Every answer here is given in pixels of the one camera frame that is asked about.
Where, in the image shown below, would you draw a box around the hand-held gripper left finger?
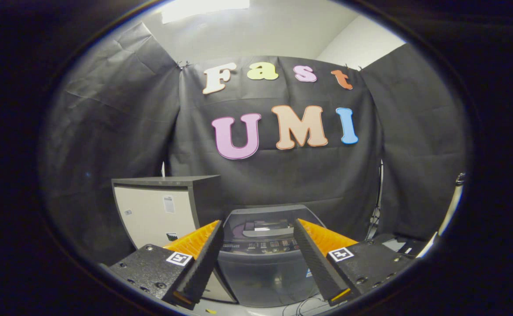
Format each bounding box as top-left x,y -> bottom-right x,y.
100,220 -> 225,311

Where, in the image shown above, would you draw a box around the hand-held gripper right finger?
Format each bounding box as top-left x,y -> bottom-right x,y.
292,219 -> 413,307

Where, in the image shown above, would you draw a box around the grey washing machine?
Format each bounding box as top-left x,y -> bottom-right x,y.
216,204 -> 328,308

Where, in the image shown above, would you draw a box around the black backdrop cloth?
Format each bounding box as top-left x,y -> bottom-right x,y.
41,22 -> 470,264

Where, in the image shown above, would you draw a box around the black box on floor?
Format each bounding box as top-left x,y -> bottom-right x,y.
384,234 -> 432,259

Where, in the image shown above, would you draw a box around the white curved pole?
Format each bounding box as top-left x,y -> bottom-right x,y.
427,172 -> 466,257

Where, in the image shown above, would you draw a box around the black floor cable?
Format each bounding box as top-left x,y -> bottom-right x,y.
282,296 -> 328,316

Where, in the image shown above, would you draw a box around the white cabinet with dark frame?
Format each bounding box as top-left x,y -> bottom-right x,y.
111,175 -> 239,304

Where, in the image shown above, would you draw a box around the black hanging cables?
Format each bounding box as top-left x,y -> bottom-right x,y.
365,162 -> 385,240

